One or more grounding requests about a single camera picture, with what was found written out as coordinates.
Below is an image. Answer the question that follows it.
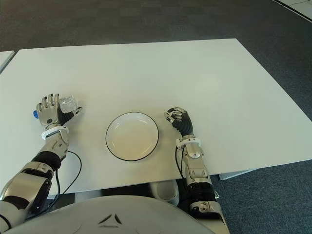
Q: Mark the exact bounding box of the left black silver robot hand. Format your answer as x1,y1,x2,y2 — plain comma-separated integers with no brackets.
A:
36,93,83,130

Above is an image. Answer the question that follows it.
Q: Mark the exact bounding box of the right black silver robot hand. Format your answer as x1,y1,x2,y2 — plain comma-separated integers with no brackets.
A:
163,106,195,137

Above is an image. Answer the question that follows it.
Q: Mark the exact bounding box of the clear water bottle blue cap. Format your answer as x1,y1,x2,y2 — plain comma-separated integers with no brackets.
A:
33,96,81,119

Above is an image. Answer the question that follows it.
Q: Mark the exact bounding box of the white plate black rim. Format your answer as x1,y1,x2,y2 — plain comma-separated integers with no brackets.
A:
105,111,160,161

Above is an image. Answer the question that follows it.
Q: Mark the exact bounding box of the white robot leg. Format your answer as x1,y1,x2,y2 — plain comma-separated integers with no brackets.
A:
149,180,181,205

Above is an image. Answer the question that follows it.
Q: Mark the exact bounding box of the neighbouring white table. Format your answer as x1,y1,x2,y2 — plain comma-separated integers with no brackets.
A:
0,50,15,74

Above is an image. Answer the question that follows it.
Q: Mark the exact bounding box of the grey robot torso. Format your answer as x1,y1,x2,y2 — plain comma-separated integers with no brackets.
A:
19,194,209,234

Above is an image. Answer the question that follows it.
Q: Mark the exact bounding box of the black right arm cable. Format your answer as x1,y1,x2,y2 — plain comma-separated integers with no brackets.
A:
174,143,186,180

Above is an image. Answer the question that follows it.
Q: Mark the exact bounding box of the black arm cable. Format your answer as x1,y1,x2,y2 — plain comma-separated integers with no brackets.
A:
48,151,82,203
174,143,186,180

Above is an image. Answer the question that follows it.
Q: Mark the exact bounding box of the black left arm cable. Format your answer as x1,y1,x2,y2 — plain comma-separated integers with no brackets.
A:
48,151,82,203

